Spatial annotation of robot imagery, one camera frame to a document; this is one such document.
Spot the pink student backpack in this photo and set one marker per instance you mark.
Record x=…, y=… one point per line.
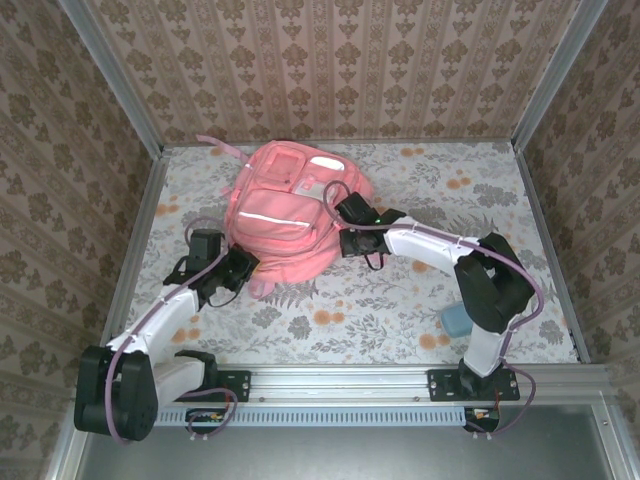
x=280, y=225

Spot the light blue pencil case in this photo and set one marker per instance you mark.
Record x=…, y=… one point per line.
x=455, y=322

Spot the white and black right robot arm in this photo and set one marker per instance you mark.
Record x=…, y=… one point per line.
x=425, y=245

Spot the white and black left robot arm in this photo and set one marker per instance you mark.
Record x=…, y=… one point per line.
x=165, y=315

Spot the floral table cover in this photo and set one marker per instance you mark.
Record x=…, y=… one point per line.
x=350, y=325

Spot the grey metal panel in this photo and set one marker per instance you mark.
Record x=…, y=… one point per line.
x=325, y=455

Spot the aluminium side rail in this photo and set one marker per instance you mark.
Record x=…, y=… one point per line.
x=539, y=210
x=145, y=210

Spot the thin aluminium rear rail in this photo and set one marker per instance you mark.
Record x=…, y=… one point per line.
x=450, y=142

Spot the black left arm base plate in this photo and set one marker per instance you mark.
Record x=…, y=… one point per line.
x=240, y=385

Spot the aluminium mounting rail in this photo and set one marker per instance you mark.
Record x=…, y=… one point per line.
x=340, y=382

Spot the aluminium frame post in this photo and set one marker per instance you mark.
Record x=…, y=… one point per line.
x=557, y=75
x=114, y=75

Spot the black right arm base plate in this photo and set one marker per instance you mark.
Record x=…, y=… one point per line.
x=442, y=385

